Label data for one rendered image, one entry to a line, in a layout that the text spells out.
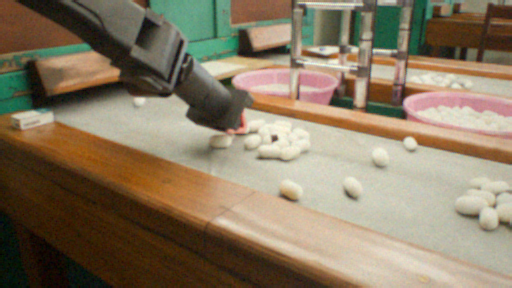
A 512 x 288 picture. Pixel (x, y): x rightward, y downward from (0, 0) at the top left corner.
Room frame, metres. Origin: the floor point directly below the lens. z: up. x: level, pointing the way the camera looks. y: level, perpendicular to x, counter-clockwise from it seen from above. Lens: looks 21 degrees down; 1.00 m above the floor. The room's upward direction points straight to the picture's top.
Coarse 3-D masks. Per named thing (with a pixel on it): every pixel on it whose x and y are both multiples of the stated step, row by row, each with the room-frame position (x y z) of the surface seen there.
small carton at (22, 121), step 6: (18, 114) 0.68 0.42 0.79; (24, 114) 0.68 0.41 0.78; (30, 114) 0.68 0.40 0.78; (36, 114) 0.68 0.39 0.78; (42, 114) 0.68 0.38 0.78; (48, 114) 0.69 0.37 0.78; (12, 120) 0.67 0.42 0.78; (18, 120) 0.65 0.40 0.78; (24, 120) 0.66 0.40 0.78; (30, 120) 0.67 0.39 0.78; (36, 120) 0.67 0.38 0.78; (42, 120) 0.68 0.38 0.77; (48, 120) 0.69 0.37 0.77; (18, 126) 0.66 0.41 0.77; (24, 126) 0.66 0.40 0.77; (30, 126) 0.66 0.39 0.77
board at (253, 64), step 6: (216, 60) 1.25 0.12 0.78; (222, 60) 1.25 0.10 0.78; (228, 60) 1.25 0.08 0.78; (234, 60) 1.25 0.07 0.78; (240, 60) 1.25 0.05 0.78; (246, 60) 1.25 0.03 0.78; (252, 60) 1.25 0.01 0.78; (258, 60) 1.25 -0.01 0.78; (264, 60) 1.25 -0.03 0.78; (252, 66) 1.16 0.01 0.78; (258, 66) 1.18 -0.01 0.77; (264, 66) 1.20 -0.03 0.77; (228, 72) 1.07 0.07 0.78; (234, 72) 1.09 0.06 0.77; (240, 72) 1.11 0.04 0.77; (216, 78) 1.03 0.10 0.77
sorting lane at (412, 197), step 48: (144, 144) 0.65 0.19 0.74; (192, 144) 0.65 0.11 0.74; (240, 144) 0.65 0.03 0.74; (336, 144) 0.65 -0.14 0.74; (384, 144) 0.65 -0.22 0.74; (336, 192) 0.48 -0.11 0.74; (384, 192) 0.48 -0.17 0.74; (432, 192) 0.48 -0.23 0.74; (432, 240) 0.37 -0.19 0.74; (480, 240) 0.37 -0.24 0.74
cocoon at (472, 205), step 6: (462, 198) 0.42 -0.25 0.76; (468, 198) 0.42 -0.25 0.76; (474, 198) 0.42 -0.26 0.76; (480, 198) 0.42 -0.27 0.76; (456, 204) 0.42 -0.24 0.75; (462, 204) 0.42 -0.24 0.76; (468, 204) 0.42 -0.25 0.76; (474, 204) 0.41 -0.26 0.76; (480, 204) 0.41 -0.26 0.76; (486, 204) 0.42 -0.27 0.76; (462, 210) 0.42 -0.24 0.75; (468, 210) 0.41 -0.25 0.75; (474, 210) 0.41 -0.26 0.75; (480, 210) 0.41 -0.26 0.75
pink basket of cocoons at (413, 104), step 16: (416, 96) 0.87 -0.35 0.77; (432, 96) 0.89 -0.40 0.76; (448, 96) 0.89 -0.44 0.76; (464, 96) 0.88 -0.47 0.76; (480, 96) 0.87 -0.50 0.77; (416, 112) 0.85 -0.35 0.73; (480, 112) 0.86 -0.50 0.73; (496, 112) 0.84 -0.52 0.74; (448, 128) 0.67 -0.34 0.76; (464, 128) 0.65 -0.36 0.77
